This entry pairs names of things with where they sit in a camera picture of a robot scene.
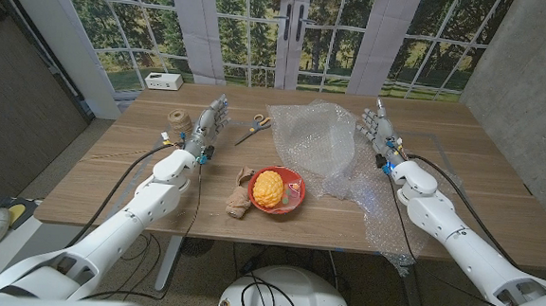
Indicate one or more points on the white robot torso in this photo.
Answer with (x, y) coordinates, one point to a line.
(321, 298)

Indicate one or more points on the white power strip box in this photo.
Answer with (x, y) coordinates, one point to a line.
(163, 81)

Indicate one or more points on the loose brown twine strand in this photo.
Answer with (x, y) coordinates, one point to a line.
(111, 155)

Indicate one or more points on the small wrapped candy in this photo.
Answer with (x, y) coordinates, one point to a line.
(294, 188)

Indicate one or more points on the brown twine spool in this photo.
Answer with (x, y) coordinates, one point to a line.
(180, 121)

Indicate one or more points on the clear bubble wrap sheet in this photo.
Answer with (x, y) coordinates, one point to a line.
(321, 137)

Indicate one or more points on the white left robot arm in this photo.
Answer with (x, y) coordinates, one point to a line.
(126, 220)

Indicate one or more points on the white table leg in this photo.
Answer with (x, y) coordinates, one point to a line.
(167, 265)

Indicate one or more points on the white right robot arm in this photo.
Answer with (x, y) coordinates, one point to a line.
(476, 251)

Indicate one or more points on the yellow textured toy fruit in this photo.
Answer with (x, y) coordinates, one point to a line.
(268, 189)

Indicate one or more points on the grey table leg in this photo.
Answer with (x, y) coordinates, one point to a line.
(414, 294)

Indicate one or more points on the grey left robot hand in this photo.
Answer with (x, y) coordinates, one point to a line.
(204, 129)

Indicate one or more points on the printed forest window backdrop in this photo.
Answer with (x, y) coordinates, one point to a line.
(134, 21)

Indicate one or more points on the red bowl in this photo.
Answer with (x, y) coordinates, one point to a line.
(297, 201)

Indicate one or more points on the crumpled beige cloth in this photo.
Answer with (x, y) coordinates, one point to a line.
(239, 200)

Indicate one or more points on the black round ribbed object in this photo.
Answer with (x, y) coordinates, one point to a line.
(196, 246)

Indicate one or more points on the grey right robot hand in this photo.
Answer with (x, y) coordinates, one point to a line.
(383, 131)

